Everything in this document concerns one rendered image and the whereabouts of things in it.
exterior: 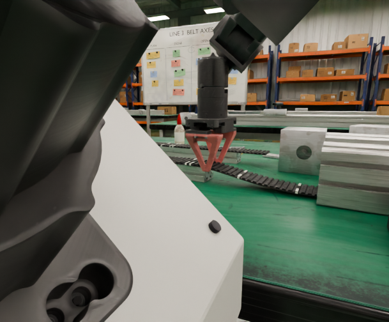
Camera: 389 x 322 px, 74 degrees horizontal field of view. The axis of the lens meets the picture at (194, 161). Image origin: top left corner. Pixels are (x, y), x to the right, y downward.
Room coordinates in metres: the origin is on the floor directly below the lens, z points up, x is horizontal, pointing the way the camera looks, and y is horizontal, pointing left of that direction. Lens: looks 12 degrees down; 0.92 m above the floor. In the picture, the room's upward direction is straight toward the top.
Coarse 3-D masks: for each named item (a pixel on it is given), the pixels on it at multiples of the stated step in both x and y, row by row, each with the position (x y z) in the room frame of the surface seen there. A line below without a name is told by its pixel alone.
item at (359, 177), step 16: (336, 144) 0.42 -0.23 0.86; (352, 144) 0.41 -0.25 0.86; (368, 144) 0.41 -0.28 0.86; (336, 160) 0.36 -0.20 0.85; (352, 160) 0.35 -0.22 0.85; (368, 160) 0.34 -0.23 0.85; (384, 160) 0.33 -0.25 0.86; (320, 176) 0.37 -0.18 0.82; (336, 176) 0.36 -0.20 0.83; (352, 176) 0.35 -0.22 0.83; (368, 176) 0.34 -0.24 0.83; (384, 176) 0.33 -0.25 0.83; (320, 192) 0.36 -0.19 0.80; (336, 192) 0.36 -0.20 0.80; (352, 192) 0.35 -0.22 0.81; (368, 192) 0.34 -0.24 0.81; (384, 192) 0.33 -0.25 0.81; (352, 208) 0.34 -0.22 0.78; (368, 208) 0.34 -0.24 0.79; (384, 208) 0.33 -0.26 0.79
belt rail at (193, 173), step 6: (180, 168) 0.51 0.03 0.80; (186, 168) 0.51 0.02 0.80; (192, 168) 0.50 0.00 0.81; (198, 168) 0.49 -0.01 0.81; (186, 174) 0.51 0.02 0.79; (192, 174) 0.50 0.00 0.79; (198, 174) 0.50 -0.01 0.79; (204, 174) 0.49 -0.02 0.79; (210, 174) 0.51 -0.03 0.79; (192, 180) 0.50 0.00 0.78; (198, 180) 0.49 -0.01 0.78; (204, 180) 0.49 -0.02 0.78
